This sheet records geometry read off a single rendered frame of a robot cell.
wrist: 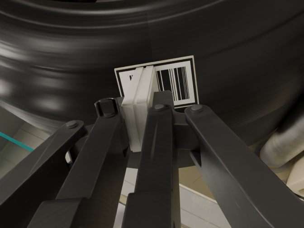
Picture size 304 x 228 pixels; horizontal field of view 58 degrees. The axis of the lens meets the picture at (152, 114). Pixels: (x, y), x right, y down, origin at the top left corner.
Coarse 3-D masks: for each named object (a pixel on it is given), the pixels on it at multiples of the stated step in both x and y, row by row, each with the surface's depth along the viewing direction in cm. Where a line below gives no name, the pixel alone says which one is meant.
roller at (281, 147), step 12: (300, 108) 30; (288, 120) 34; (300, 120) 30; (276, 132) 39; (288, 132) 34; (300, 132) 32; (276, 144) 40; (288, 144) 37; (300, 144) 35; (264, 156) 47; (276, 156) 42; (288, 156) 40
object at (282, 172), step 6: (264, 138) 51; (252, 144) 51; (258, 144) 51; (264, 144) 51; (252, 150) 51; (258, 150) 50; (258, 156) 50; (288, 162) 49; (270, 168) 49; (276, 168) 49; (282, 168) 49; (288, 168) 49; (276, 174) 49; (282, 174) 49; (288, 174) 48; (282, 180) 48
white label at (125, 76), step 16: (144, 64) 20; (160, 64) 20; (176, 64) 20; (192, 64) 20; (128, 80) 21; (160, 80) 21; (176, 80) 21; (192, 80) 21; (176, 96) 21; (192, 96) 21
